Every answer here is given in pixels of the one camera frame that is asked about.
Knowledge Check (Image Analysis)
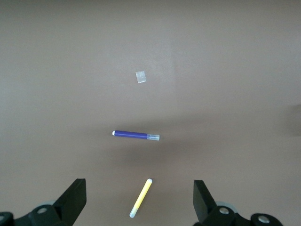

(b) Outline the small clear tape piece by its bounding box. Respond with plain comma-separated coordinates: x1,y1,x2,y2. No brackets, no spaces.
135,70,148,84

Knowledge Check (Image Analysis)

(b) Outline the purple marker pen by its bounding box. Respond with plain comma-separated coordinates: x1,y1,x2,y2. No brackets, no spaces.
111,129,160,142

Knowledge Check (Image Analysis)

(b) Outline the yellow marker pen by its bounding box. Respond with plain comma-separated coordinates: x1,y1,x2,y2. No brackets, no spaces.
129,178,153,219

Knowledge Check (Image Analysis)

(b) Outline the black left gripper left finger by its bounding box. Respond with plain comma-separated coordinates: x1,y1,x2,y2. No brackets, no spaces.
14,178,87,226

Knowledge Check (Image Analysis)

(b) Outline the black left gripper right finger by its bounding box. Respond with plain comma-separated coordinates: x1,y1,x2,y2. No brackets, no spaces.
193,180,251,226

